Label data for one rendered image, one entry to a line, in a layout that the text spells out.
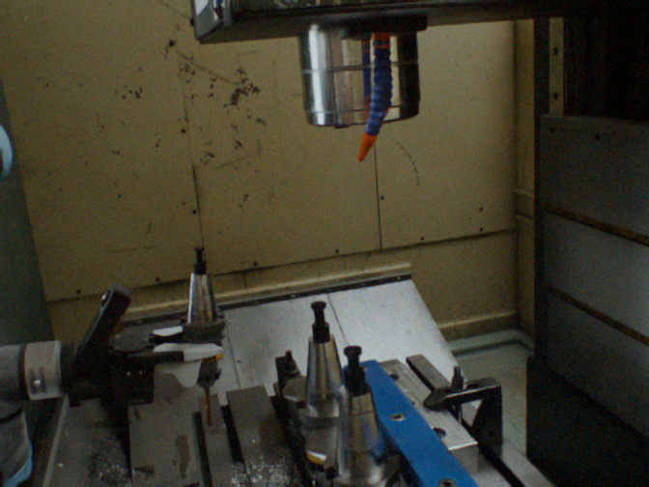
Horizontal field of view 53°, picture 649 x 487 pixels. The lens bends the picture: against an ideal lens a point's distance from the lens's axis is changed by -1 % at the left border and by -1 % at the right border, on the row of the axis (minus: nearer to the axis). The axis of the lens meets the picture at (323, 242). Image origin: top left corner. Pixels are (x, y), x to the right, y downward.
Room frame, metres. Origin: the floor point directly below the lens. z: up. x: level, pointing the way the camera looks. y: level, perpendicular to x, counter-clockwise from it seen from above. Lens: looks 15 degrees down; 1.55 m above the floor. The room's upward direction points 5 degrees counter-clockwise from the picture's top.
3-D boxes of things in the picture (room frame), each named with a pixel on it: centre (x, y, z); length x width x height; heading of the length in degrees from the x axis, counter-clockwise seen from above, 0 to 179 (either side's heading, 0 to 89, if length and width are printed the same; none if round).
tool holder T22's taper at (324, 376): (0.59, 0.01, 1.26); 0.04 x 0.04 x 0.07
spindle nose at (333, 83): (0.92, -0.07, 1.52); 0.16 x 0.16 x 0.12
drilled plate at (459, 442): (0.97, -0.05, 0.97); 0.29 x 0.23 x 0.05; 13
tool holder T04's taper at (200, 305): (0.86, 0.17, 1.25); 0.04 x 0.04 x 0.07
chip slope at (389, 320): (1.57, 0.09, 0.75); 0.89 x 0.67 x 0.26; 103
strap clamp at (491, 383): (0.98, -0.21, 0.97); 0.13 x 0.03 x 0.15; 103
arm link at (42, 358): (0.81, 0.38, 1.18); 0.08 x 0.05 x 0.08; 13
